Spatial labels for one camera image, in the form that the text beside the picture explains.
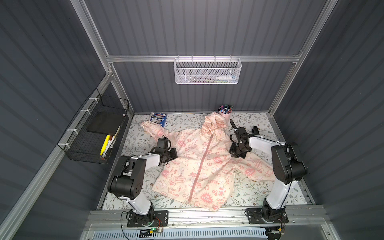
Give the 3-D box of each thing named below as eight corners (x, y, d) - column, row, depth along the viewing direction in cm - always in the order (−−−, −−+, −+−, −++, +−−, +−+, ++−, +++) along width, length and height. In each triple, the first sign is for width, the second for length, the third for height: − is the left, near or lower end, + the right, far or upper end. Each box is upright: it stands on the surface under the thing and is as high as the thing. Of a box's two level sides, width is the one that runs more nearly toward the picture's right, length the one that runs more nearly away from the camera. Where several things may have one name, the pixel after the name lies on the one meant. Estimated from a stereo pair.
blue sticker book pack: (149, 127, 114) (147, 124, 111) (152, 114, 122) (151, 111, 120) (165, 127, 114) (164, 124, 111) (167, 114, 122) (166, 111, 120)
